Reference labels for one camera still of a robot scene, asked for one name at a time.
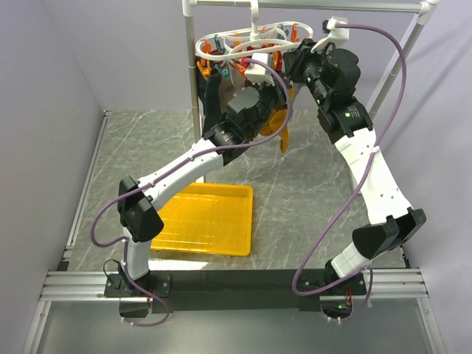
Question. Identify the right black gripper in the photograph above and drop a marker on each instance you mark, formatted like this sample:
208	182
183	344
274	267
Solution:
294	60

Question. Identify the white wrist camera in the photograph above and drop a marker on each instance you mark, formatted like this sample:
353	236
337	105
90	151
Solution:
336	36
258	74

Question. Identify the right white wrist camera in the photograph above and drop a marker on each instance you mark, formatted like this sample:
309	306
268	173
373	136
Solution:
336	36

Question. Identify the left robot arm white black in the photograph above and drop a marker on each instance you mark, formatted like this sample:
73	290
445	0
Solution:
235	132

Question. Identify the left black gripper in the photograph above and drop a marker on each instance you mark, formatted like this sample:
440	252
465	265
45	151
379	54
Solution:
277	91

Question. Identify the dark navy hanging sock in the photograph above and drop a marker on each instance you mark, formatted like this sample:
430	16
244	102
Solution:
208	94

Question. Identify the top silver rack bar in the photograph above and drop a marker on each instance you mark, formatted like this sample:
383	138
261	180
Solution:
361	6

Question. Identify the aluminium rail frame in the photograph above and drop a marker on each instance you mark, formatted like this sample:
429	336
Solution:
295	194

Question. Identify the beige hanging sock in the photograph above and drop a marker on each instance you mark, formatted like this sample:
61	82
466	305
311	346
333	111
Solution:
228	87

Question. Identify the white round clip hanger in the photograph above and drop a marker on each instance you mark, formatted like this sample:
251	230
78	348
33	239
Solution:
239	43

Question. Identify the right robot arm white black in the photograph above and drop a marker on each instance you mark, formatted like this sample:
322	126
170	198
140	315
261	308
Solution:
331	74

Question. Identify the yellow plastic tray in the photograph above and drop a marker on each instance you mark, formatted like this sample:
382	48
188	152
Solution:
208	218

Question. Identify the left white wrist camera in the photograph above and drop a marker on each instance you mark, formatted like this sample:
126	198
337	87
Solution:
258	74

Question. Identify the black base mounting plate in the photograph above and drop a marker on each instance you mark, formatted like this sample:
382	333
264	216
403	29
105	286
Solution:
220	290

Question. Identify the left silver rack pole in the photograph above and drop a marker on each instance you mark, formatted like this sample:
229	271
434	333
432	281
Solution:
193	73

